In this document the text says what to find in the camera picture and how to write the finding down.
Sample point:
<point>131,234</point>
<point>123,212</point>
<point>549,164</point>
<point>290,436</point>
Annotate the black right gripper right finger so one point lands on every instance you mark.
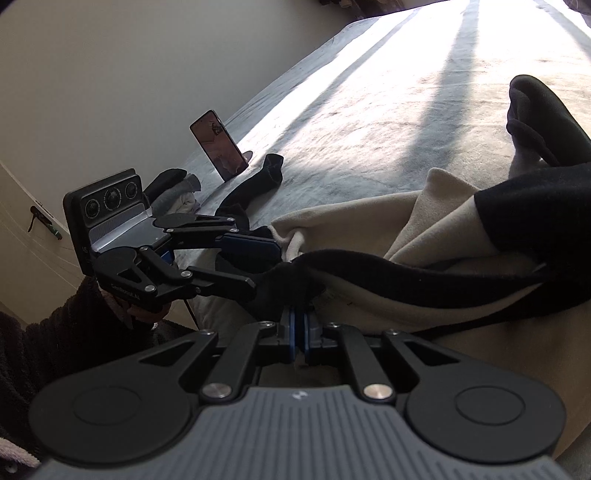
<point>389,365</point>

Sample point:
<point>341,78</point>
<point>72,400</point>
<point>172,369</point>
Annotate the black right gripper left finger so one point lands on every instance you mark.
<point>210,368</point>

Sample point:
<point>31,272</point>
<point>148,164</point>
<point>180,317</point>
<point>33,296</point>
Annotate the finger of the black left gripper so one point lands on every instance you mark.
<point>190,231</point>
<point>166,282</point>

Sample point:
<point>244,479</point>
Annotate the beige and black sweatshirt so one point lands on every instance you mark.
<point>501,274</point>

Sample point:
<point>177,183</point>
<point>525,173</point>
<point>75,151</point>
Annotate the folded clothes stack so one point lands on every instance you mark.
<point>173,191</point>

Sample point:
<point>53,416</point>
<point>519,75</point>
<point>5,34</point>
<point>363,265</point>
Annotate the person's left hand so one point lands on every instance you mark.
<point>125,310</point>

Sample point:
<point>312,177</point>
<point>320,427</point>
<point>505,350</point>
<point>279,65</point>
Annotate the black sock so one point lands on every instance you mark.
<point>268,178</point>

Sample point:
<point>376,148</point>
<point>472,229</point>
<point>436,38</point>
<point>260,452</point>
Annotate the black smartphone on stand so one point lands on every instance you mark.
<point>212,137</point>

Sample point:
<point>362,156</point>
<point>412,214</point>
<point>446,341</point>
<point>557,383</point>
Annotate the grey plush bed blanket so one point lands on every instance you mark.
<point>373,110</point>

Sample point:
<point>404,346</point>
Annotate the door handle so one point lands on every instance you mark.
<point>38,215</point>

